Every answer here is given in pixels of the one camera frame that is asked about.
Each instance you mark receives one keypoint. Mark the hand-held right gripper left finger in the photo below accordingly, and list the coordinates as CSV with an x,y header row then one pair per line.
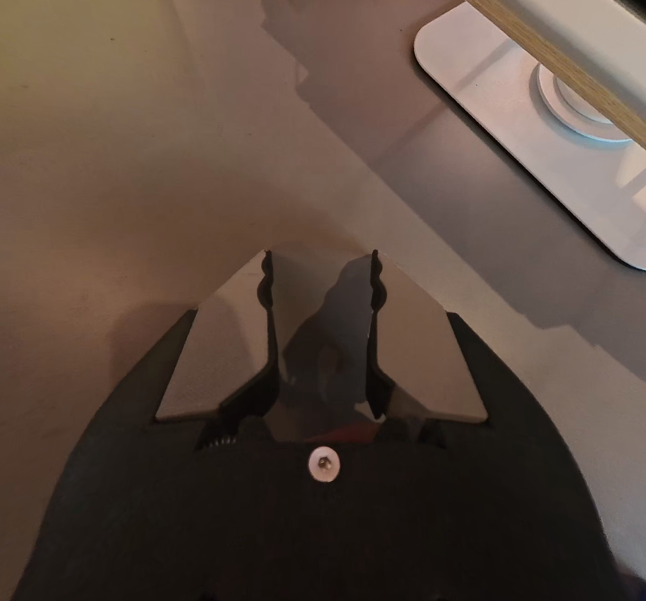
x,y
217,359

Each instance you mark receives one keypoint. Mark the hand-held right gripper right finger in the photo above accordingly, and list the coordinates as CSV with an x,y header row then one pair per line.
x,y
429,359

